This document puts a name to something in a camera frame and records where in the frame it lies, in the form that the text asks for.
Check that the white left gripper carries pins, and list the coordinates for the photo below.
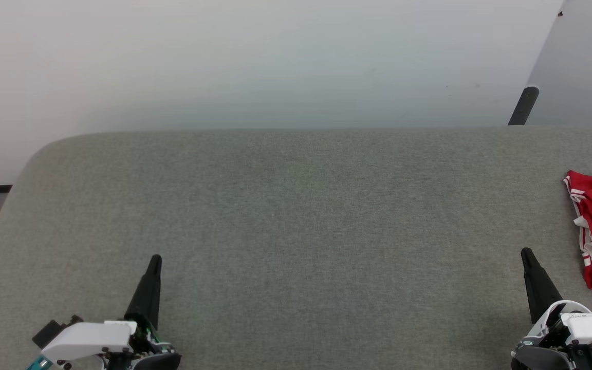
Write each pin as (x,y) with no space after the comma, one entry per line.
(90,341)

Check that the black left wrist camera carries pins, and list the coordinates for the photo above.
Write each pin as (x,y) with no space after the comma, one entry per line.
(52,331)

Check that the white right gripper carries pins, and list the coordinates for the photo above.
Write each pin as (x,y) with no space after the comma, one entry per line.
(584,339)

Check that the black slanted post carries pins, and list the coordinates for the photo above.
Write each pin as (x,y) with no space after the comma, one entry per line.
(523,107)

